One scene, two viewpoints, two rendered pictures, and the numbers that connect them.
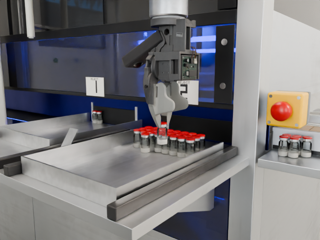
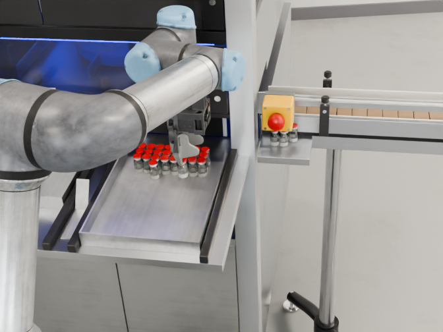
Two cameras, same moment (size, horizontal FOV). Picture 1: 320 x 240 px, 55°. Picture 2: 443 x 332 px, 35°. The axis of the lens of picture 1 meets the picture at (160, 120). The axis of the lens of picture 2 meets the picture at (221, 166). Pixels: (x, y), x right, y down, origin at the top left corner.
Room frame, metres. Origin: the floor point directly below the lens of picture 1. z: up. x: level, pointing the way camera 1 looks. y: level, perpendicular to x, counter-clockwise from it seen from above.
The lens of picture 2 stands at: (-0.61, 0.49, 1.87)
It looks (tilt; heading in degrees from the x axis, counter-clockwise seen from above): 35 degrees down; 334
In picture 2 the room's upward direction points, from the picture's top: 3 degrees counter-clockwise
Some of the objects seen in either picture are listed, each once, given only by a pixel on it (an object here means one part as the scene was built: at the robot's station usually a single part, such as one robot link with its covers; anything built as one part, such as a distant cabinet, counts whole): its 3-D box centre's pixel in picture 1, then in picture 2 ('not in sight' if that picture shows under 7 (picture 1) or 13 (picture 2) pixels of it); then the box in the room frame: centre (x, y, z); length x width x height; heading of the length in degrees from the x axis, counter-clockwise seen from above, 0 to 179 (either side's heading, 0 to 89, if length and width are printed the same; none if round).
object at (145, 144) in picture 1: (145, 142); (153, 169); (0.72, 0.04, 0.91); 0.02 x 0.02 x 0.05
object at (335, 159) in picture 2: not in sight; (330, 245); (0.70, -0.48, 0.46); 0.09 x 0.09 x 0.77; 53
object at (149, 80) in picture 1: (153, 82); (175, 133); (0.62, 0.01, 1.05); 0.05 x 0.02 x 0.09; 142
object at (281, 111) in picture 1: (281, 111); (276, 121); (0.63, -0.25, 1.00); 0.04 x 0.04 x 0.04; 53
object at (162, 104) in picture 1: (163, 105); (186, 151); (0.61, -0.01, 1.01); 0.06 x 0.03 x 0.09; 52
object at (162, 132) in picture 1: (162, 134); (182, 168); (0.64, 0.00, 0.95); 0.02 x 0.02 x 0.04
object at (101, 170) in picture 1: (130, 156); (159, 195); (0.63, 0.06, 0.90); 0.34 x 0.26 x 0.04; 142
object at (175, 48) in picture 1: (171, 51); (186, 104); (0.62, -0.02, 1.11); 0.09 x 0.08 x 0.12; 52
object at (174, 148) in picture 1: (162, 143); (169, 165); (0.72, -0.01, 0.91); 0.18 x 0.02 x 0.05; 52
